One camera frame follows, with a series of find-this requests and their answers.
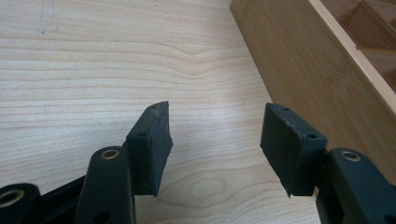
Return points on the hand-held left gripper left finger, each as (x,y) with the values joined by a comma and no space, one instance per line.
(146,155)

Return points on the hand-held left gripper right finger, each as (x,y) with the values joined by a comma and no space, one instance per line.
(299,155)

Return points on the bamboo compartment box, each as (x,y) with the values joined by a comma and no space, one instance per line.
(314,62)

